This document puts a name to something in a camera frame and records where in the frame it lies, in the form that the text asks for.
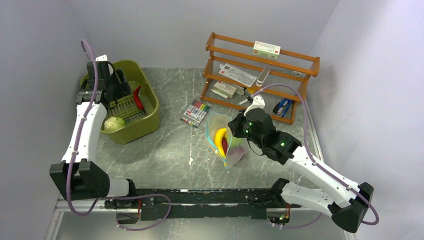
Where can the pale green cabbage toy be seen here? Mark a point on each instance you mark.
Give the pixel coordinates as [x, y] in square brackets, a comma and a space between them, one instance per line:
[114, 123]

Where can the white green box on shelf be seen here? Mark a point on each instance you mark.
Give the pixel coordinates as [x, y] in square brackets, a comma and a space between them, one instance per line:
[266, 50]

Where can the green lime toy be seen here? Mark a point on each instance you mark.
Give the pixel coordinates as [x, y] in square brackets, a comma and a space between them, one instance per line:
[235, 142]

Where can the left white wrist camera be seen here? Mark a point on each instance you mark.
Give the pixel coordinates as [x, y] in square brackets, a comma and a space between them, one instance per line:
[102, 58]

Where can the flat white packaged item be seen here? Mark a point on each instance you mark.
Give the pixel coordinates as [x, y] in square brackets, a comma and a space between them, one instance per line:
[237, 75]

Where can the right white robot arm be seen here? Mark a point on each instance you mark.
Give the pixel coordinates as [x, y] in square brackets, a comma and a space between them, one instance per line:
[345, 201]

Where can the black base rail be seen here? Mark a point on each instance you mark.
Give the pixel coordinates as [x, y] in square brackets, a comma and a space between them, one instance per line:
[200, 203]

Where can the small white box lower shelf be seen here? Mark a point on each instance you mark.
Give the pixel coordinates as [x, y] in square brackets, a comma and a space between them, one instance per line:
[224, 89]

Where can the red chili toy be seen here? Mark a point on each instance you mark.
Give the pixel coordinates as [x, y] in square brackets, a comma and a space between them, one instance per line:
[137, 99]

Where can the blue stapler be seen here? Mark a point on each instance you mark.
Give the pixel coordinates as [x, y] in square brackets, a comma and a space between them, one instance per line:
[281, 108]

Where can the olive green plastic basket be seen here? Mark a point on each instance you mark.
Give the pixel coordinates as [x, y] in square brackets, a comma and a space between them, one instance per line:
[139, 123]

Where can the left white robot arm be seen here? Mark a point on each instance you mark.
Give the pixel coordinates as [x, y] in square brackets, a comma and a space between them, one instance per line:
[77, 176]

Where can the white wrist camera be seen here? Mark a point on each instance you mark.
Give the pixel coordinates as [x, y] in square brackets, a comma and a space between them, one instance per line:
[257, 103]
[102, 58]

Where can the yellow banana toy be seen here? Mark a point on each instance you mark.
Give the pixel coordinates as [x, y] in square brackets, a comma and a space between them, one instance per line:
[222, 132]

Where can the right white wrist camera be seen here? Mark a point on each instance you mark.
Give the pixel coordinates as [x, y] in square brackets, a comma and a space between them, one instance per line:
[257, 103]

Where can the orange wooden shelf rack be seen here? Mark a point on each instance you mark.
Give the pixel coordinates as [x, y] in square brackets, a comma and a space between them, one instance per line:
[288, 77]

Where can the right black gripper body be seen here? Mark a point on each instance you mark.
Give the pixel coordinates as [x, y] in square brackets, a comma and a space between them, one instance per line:
[254, 138]

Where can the pack of coloured markers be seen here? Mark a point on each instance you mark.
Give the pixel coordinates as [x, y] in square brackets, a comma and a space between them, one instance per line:
[195, 113]

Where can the clear zip bag blue zipper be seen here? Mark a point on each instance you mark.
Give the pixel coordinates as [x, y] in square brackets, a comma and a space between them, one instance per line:
[230, 149]

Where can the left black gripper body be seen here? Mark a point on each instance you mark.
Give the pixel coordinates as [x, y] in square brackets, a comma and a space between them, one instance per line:
[119, 87]

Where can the dark red sweet potato toy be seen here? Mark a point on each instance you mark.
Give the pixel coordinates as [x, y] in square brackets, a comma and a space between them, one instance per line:
[224, 145]

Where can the purple onion toy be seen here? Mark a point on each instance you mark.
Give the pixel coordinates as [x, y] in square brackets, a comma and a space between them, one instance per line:
[237, 153]

